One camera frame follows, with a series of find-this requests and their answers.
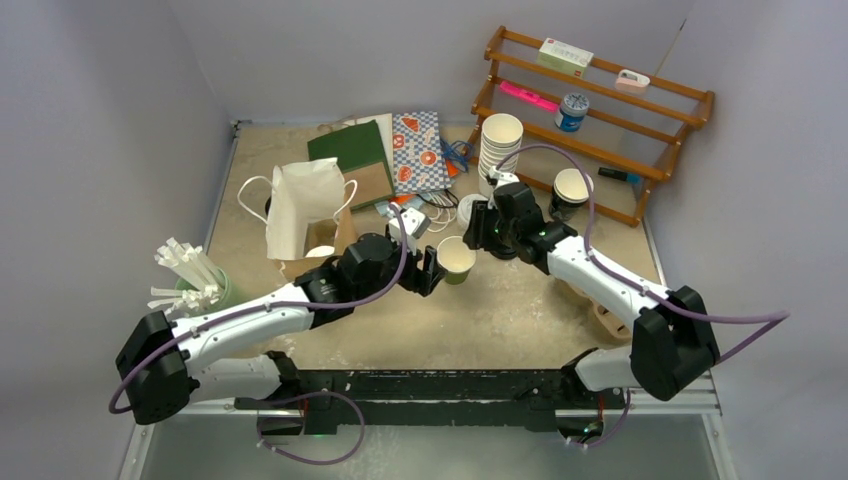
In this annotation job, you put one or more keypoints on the pink highlighter pen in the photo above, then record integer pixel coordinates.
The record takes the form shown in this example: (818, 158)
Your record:
(528, 97)

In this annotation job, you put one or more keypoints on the green paper coffee cup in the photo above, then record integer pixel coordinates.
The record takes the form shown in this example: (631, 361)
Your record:
(456, 259)

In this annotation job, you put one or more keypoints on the black cup with white cup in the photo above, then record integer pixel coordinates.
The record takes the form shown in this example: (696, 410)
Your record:
(570, 191)

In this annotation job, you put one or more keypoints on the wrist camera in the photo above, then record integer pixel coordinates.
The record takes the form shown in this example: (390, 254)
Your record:
(497, 178)
(407, 224)

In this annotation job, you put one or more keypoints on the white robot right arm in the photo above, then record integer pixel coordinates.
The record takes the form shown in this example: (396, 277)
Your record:
(669, 348)

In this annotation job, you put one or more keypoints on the white cup lid stack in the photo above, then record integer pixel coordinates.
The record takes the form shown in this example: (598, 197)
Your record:
(465, 207)

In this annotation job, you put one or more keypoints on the blue lidded jar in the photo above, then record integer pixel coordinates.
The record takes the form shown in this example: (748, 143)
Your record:
(571, 111)

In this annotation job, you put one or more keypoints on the green paper bag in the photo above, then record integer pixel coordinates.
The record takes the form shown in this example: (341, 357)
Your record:
(361, 156)

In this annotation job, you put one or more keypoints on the wooden shelf rack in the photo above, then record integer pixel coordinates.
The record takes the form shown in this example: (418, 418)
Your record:
(650, 176)

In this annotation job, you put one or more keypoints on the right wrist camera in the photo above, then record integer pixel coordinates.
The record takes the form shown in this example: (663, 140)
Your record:
(497, 178)

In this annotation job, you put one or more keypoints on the brown kraft paper bag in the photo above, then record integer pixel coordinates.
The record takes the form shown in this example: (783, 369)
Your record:
(309, 207)

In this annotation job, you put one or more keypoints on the green cup of stirrers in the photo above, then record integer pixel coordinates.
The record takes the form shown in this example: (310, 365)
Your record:
(202, 286)

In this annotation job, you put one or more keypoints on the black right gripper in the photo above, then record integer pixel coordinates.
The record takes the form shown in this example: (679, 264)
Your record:
(477, 235)

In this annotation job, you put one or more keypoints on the black blue marker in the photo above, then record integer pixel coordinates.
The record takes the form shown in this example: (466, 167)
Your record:
(618, 175)

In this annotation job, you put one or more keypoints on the blue checkered paper bag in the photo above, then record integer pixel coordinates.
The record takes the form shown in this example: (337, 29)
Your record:
(418, 166)

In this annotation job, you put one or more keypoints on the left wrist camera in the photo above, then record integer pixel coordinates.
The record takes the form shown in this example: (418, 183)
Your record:
(407, 224)

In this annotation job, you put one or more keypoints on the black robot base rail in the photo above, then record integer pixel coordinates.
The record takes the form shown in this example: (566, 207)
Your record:
(537, 400)

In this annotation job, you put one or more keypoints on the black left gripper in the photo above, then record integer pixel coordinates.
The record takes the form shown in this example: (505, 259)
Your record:
(422, 281)

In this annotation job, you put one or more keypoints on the white paper cup stack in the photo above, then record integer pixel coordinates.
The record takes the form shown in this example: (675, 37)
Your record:
(501, 134)

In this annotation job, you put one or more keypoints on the white green box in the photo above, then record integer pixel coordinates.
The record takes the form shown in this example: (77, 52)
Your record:
(564, 58)

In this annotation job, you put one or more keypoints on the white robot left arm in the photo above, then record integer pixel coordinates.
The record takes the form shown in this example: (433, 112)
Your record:
(165, 364)

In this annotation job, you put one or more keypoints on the pink white tape dispenser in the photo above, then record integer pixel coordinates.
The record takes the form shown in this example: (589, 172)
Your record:
(632, 82)

